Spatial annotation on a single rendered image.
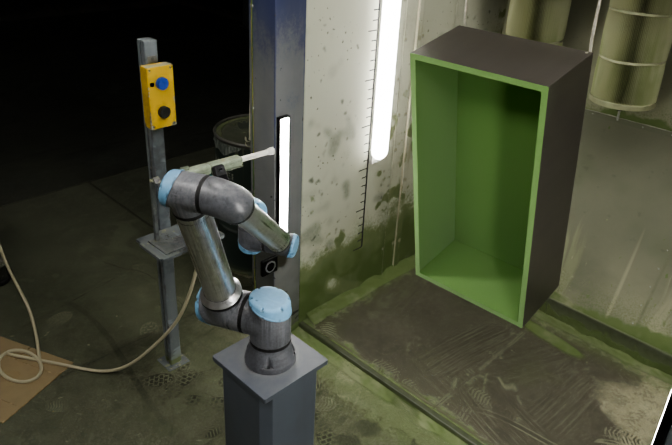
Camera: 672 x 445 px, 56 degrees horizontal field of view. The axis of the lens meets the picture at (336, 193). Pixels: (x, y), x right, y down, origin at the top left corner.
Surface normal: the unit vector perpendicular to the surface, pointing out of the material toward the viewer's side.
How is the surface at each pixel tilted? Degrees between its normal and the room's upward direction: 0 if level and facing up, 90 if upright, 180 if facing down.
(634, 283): 57
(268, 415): 90
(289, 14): 90
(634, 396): 0
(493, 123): 102
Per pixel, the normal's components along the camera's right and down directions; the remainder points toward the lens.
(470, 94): -0.68, 0.47
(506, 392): 0.04, -0.90
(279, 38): 0.71, 0.34
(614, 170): -0.56, -0.25
